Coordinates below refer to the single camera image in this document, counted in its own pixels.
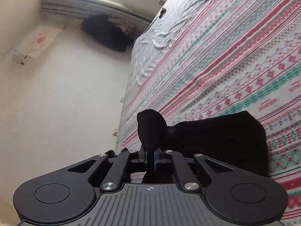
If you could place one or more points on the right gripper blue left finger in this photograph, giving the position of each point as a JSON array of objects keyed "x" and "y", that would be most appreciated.
[{"x": 126, "y": 163}]

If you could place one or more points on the patterned red green bed blanket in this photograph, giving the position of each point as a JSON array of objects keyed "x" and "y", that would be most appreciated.
[{"x": 235, "y": 55}]

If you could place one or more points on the black pants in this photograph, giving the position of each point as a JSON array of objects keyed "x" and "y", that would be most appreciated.
[{"x": 236, "y": 139}]

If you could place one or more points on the grey checked bed sheet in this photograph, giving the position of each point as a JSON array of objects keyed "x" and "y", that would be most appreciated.
[{"x": 151, "y": 46}]

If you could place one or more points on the black remote on bed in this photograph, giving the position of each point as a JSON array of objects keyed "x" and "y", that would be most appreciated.
[{"x": 162, "y": 12}]

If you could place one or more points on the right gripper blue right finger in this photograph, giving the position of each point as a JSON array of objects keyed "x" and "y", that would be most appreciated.
[{"x": 171, "y": 167}]

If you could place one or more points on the grey window curtain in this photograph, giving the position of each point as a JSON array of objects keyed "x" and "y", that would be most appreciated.
[{"x": 129, "y": 22}]

